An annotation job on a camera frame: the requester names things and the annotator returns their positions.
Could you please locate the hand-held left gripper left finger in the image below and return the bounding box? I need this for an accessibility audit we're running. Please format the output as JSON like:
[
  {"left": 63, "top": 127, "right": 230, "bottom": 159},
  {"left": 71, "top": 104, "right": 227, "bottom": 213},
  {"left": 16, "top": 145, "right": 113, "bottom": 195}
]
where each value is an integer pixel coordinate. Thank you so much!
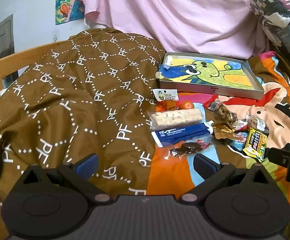
[{"left": 17, "top": 154, "right": 113, "bottom": 203}]

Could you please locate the colourful crayon drawing paper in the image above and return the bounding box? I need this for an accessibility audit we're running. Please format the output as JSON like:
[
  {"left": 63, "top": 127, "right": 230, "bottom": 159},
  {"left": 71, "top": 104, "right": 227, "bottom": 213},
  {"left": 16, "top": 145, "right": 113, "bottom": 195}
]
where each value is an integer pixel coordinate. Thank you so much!
[{"left": 157, "top": 56, "right": 257, "bottom": 89}]

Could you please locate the small round cake packet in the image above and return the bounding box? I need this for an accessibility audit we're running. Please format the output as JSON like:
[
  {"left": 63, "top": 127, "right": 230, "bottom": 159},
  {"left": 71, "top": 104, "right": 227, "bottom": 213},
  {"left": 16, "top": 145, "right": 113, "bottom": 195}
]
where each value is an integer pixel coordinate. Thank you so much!
[{"left": 245, "top": 114, "right": 270, "bottom": 134}]

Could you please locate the brown patterned blanket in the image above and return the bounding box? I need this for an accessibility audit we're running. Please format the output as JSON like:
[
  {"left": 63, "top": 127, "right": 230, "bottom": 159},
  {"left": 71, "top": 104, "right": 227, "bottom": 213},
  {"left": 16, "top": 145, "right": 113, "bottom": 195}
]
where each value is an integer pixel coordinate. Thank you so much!
[{"left": 0, "top": 27, "right": 167, "bottom": 240}]

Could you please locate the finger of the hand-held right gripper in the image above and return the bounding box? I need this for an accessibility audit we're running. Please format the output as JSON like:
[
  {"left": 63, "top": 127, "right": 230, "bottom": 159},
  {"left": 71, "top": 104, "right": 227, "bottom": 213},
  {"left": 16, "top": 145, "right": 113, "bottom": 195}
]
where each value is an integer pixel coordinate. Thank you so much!
[{"left": 265, "top": 148, "right": 290, "bottom": 167}]

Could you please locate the cartoon wall poster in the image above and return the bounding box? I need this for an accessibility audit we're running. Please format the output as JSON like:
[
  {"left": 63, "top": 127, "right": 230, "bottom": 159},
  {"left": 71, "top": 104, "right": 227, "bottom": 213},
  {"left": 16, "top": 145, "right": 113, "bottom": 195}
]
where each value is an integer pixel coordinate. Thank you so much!
[{"left": 55, "top": 0, "right": 85, "bottom": 25}]

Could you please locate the clear packet of dark dates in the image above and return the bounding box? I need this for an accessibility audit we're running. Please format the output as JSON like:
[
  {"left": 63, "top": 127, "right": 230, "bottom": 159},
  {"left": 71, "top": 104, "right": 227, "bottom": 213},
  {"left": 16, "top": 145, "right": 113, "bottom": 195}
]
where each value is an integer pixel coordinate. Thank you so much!
[{"left": 167, "top": 139, "right": 212, "bottom": 158}]

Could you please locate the clear-wrapped nougat bar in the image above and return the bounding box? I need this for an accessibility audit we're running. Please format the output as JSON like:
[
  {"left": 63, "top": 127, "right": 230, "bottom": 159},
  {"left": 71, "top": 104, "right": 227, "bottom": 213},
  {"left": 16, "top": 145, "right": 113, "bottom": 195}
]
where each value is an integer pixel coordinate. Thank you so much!
[{"left": 147, "top": 108, "right": 205, "bottom": 130}]

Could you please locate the cartoon printed blanket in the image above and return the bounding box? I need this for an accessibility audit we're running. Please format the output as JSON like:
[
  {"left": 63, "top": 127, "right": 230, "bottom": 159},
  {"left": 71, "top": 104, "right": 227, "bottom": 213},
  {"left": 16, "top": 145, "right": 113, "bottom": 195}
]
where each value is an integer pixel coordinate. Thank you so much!
[{"left": 145, "top": 51, "right": 290, "bottom": 240}]

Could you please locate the blue stick packet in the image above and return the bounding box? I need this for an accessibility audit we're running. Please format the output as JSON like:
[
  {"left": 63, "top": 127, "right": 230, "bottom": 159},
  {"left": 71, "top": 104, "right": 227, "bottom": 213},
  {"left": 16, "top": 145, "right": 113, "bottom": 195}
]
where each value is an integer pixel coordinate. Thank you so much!
[{"left": 151, "top": 123, "right": 213, "bottom": 147}]

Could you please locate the red-ended cookie packet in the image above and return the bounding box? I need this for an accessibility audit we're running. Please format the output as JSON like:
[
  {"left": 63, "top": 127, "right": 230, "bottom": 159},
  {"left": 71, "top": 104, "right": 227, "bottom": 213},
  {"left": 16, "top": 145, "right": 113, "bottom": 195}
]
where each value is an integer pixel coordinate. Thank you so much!
[{"left": 202, "top": 94, "right": 248, "bottom": 128}]

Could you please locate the light blue snack packet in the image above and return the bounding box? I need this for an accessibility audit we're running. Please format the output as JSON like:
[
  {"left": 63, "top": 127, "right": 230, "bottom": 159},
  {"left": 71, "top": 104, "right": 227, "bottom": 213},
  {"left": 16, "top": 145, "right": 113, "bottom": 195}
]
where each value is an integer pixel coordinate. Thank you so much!
[{"left": 229, "top": 130, "right": 251, "bottom": 152}]

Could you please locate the grey cardboard box tray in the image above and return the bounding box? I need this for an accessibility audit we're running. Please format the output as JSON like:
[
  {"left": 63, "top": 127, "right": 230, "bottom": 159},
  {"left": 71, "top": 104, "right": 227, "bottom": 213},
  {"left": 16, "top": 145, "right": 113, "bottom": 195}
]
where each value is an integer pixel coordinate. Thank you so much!
[{"left": 156, "top": 52, "right": 265, "bottom": 100}]

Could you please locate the wooden bed frame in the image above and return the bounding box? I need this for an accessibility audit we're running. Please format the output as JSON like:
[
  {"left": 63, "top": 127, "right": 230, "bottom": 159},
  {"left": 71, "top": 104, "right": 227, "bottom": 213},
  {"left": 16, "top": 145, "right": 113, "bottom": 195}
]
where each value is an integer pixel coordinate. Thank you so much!
[{"left": 0, "top": 40, "right": 71, "bottom": 88}]

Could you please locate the yellow snack packet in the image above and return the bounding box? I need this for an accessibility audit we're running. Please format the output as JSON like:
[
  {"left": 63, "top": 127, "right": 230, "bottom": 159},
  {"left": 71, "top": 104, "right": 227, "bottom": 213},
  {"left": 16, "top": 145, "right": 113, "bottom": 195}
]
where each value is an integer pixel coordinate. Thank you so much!
[{"left": 243, "top": 127, "right": 268, "bottom": 163}]

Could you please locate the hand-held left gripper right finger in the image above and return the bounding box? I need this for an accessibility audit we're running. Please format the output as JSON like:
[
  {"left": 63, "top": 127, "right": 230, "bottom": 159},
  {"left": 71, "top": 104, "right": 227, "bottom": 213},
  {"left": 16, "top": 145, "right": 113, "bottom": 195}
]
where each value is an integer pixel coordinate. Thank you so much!
[{"left": 180, "top": 152, "right": 276, "bottom": 203}]

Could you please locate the clear plastic bag of clothes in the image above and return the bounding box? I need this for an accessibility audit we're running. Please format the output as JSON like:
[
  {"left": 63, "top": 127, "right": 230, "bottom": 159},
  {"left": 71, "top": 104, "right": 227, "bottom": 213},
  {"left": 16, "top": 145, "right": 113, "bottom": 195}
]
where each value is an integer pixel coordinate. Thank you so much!
[{"left": 249, "top": 0, "right": 290, "bottom": 55}]

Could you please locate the white-topped dried tofu packet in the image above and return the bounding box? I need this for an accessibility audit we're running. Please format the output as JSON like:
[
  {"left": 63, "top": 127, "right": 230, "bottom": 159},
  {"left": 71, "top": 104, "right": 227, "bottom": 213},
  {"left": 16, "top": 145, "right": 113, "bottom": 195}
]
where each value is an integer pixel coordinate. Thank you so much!
[{"left": 151, "top": 88, "right": 179, "bottom": 112}]

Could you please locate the gold foil snack packet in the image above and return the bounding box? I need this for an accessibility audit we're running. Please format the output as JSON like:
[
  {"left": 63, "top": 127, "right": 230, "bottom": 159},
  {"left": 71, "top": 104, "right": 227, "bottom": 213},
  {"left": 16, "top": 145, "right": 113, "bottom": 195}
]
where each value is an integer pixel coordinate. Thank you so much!
[{"left": 211, "top": 122, "right": 246, "bottom": 140}]

